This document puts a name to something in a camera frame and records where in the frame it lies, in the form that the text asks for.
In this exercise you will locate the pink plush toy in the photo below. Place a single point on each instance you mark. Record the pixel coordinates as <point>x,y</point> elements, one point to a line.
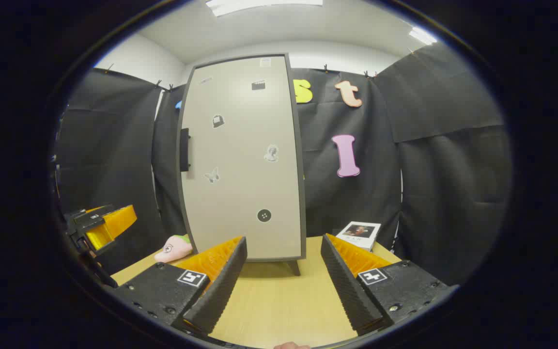
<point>172,249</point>

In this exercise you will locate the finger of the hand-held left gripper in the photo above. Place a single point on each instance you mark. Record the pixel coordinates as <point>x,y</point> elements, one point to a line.
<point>99,237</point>
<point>92,216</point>

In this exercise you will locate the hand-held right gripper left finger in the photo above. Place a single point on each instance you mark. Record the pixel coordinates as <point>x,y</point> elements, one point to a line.
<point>221,286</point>

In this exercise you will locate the light grey cabinet door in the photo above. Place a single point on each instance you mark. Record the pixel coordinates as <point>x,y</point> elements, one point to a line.
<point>240,145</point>

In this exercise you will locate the small ceiling light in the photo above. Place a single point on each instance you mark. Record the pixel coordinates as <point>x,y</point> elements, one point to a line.
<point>423,35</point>

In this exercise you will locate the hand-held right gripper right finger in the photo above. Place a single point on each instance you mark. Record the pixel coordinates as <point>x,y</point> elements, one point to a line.
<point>347,286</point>

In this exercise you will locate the white book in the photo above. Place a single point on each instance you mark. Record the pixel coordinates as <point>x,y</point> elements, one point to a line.
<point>359,232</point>

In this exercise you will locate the black backdrop cloth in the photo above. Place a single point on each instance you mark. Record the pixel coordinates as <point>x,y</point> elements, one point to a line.
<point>453,169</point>

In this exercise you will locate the long ceiling light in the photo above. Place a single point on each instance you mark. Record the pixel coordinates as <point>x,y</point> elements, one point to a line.
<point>259,6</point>

